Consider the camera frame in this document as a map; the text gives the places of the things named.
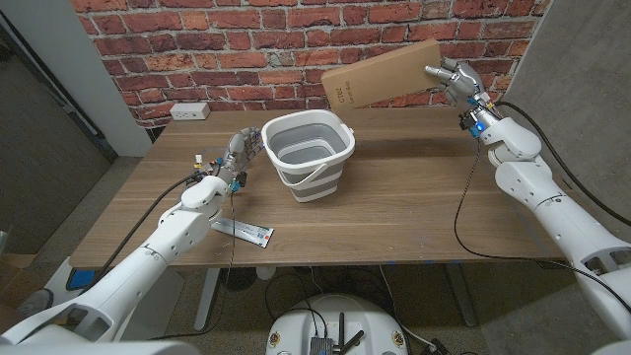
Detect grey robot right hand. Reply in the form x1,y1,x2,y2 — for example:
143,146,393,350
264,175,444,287
423,56,499,128

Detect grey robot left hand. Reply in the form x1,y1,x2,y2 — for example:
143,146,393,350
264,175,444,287
215,126,266,192

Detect brown cardboard packing box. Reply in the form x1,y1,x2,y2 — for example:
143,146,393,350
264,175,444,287
320,38,444,110

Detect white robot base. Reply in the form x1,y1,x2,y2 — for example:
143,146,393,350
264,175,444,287
264,294,409,355

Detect white toothpaste box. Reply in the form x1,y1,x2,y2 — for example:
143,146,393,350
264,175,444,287
210,218,275,249

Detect white grey collapsible bucket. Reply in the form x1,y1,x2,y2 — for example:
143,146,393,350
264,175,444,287
260,108,357,204

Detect brown cardboard floor box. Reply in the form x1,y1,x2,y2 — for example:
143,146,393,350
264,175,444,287
0,253,48,331

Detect white power outlet strip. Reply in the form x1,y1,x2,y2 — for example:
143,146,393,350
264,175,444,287
169,102,211,122

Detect red brick printed backdrop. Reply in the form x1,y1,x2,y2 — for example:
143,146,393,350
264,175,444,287
70,0,553,130

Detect white table leg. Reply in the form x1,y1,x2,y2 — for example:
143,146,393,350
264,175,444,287
193,267,222,332

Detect white blue floor base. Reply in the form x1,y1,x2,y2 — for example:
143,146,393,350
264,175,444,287
43,256,100,307

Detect grey radio module with antennas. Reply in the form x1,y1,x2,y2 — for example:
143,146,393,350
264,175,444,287
309,311,366,355

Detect grey table leg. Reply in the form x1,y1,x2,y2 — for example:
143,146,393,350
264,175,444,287
443,263,478,328

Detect black floor plug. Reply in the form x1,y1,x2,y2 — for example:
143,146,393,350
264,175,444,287
426,337,451,355

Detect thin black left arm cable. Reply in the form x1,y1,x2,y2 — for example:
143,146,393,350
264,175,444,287
147,191,237,341

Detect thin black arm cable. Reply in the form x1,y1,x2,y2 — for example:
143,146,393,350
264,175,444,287
453,140,631,315
147,191,237,341

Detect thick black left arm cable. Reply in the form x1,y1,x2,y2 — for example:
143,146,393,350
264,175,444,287
81,171,206,292

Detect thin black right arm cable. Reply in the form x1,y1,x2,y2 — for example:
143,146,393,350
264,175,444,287
453,140,631,315

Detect black floor cable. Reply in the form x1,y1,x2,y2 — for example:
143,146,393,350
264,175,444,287
264,272,329,341

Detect white floor cable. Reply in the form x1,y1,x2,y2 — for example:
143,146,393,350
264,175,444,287
378,264,435,350

